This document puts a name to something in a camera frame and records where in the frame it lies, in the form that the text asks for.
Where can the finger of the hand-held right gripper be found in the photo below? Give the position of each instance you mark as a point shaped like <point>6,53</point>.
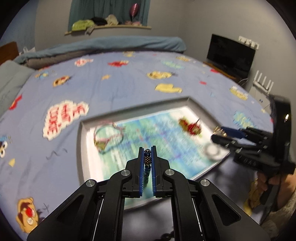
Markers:
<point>231,132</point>
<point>222,140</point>

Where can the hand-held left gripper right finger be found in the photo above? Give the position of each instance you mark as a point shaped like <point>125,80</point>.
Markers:
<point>153,176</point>

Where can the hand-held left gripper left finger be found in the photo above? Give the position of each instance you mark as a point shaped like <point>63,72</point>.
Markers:
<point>140,176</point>

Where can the red and gold ornament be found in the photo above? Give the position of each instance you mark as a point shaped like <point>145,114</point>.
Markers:
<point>189,127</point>

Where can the grey tray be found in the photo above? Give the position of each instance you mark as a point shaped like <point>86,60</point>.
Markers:
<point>138,111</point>

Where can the person's right forearm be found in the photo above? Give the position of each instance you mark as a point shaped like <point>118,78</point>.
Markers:
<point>282,222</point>

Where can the person's right hand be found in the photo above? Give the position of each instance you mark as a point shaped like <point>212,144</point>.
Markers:
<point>262,183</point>

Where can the printed paper sheet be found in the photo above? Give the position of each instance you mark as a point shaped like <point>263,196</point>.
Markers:
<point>150,129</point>

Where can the white router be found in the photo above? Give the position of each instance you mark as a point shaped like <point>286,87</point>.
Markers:
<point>262,84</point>

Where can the black monitor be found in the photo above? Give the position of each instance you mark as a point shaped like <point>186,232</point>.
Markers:
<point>231,55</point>

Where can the printed blue bed sheet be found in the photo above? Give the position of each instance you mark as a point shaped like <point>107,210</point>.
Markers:
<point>115,92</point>

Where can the blue folded blanket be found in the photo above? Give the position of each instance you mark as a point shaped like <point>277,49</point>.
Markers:
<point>115,42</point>

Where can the wooden window shelf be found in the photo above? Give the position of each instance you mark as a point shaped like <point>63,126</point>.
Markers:
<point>129,27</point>

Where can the pink small items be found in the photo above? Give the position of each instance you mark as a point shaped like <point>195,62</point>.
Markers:
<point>131,22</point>

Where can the grey folded blanket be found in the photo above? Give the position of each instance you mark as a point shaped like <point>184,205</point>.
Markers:
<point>46,61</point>

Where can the grey hanging cloth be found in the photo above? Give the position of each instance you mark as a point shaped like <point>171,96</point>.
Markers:
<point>90,30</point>

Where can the pink balloon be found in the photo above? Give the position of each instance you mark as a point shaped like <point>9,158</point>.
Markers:
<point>134,9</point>

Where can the beige cloth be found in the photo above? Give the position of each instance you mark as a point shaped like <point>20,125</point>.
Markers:
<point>112,19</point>

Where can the black cloth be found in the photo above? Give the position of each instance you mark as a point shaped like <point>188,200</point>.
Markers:
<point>98,20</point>

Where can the grey pillow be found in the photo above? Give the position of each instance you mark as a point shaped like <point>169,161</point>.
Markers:
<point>11,78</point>

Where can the green cloth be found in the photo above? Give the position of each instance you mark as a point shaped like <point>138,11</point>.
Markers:
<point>81,24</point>

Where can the wooden headboard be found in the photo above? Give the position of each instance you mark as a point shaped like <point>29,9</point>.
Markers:
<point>9,52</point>

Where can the white wall sockets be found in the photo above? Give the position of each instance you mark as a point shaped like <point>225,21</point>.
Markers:
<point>248,41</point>

